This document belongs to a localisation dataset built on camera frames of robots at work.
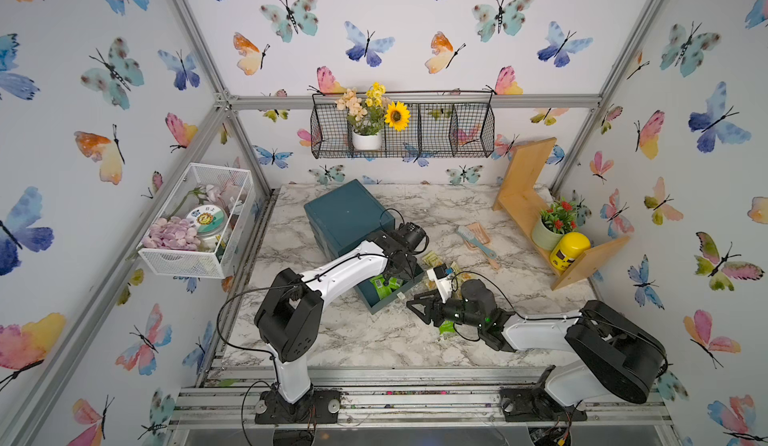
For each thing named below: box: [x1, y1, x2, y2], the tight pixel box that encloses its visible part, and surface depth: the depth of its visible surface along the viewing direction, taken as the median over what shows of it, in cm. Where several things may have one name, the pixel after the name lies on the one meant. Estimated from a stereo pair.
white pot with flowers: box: [335, 82, 411, 150], surface depth 86 cm
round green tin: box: [186, 204, 228, 236], surface depth 67 cm
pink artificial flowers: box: [142, 216, 201, 251], surface depth 61 cm
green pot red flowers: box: [532, 197, 578, 251], surface depth 88 cm
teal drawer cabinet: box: [304, 179, 395, 258], surface depth 88 cm
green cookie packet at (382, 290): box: [370, 274, 392, 300], surface depth 86 cm
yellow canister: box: [550, 232, 591, 271], surface depth 86 cm
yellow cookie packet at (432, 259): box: [422, 251, 443, 268], surface depth 101 cm
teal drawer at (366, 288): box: [354, 264, 425, 314], surface depth 86 cm
